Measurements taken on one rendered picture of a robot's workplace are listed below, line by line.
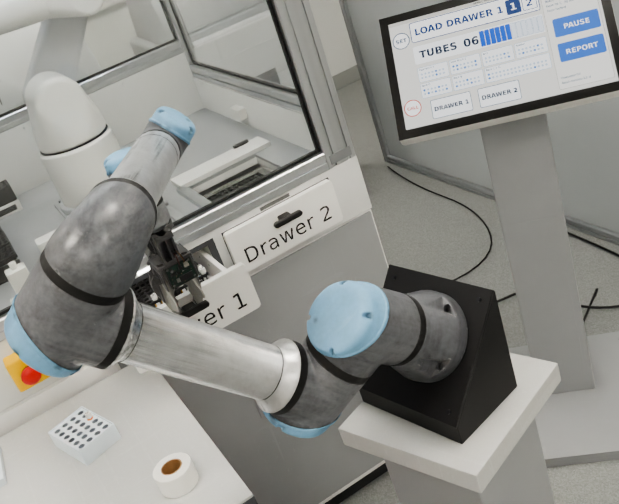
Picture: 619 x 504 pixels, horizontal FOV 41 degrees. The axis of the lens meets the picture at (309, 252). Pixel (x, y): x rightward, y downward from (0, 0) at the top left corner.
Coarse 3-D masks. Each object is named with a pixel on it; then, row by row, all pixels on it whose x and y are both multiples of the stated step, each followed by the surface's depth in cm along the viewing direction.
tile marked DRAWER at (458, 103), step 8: (448, 96) 190; (456, 96) 190; (464, 96) 189; (432, 104) 191; (440, 104) 191; (448, 104) 190; (456, 104) 190; (464, 104) 189; (472, 104) 188; (432, 112) 191; (440, 112) 190; (448, 112) 190; (456, 112) 189
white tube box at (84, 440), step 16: (80, 416) 165; (96, 416) 163; (48, 432) 163; (64, 432) 162; (80, 432) 160; (96, 432) 159; (112, 432) 159; (64, 448) 160; (80, 448) 155; (96, 448) 157
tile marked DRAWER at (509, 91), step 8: (512, 80) 187; (480, 88) 188; (488, 88) 188; (496, 88) 187; (504, 88) 187; (512, 88) 186; (520, 88) 186; (480, 96) 188; (488, 96) 188; (496, 96) 187; (504, 96) 187; (512, 96) 186; (520, 96) 185; (480, 104) 188; (488, 104) 187; (496, 104) 187
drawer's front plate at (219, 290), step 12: (240, 264) 170; (216, 276) 169; (228, 276) 169; (240, 276) 171; (204, 288) 168; (216, 288) 169; (228, 288) 170; (240, 288) 172; (252, 288) 173; (180, 300) 166; (192, 300) 167; (216, 300) 170; (228, 300) 171; (252, 300) 174; (204, 312) 169; (216, 312) 171; (228, 312) 172; (240, 312) 173; (216, 324) 171; (228, 324) 173; (144, 372) 167
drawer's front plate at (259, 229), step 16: (304, 192) 192; (320, 192) 193; (272, 208) 190; (288, 208) 190; (304, 208) 193; (320, 208) 195; (336, 208) 197; (240, 224) 188; (256, 224) 188; (272, 224) 190; (288, 224) 192; (320, 224) 196; (240, 240) 187; (256, 240) 189; (272, 240) 191; (288, 240) 193; (304, 240) 195; (240, 256) 188; (272, 256) 192
